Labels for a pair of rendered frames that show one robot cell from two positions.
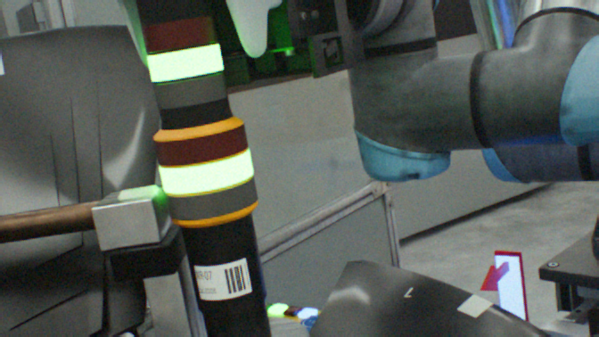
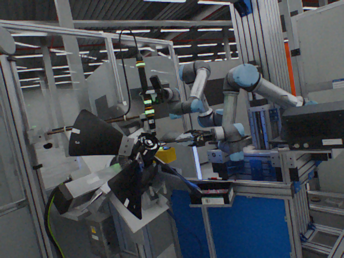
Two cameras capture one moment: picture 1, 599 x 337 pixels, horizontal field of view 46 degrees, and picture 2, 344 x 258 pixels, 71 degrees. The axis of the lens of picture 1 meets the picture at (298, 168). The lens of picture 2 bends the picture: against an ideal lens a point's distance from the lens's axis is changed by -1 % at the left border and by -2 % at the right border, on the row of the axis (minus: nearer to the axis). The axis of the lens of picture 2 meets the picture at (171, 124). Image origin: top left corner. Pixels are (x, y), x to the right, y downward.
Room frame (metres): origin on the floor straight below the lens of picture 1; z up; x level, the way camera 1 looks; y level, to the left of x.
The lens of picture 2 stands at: (-0.96, -0.06, 1.38)
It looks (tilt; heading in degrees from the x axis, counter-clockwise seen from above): 5 degrees down; 0
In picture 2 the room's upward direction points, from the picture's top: 11 degrees counter-clockwise
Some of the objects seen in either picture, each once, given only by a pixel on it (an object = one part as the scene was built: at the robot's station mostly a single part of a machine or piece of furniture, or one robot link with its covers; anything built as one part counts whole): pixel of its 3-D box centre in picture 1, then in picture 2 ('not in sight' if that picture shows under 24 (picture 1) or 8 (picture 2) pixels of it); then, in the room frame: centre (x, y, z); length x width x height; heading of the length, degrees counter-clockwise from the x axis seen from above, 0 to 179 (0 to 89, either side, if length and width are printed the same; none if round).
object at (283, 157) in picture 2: not in sight; (284, 165); (0.28, -0.59, 0.96); 0.03 x 0.03 x 0.20; 51
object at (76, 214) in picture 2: not in sight; (92, 202); (0.59, 0.54, 0.85); 0.36 x 0.24 x 0.03; 141
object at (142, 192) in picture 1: (142, 208); not in sight; (0.33, 0.08, 1.35); 0.02 x 0.02 x 0.02; 86
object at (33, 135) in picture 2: not in sight; (39, 135); (0.38, 0.67, 1.35); 0.10 x 0.07 x 0.09; 86
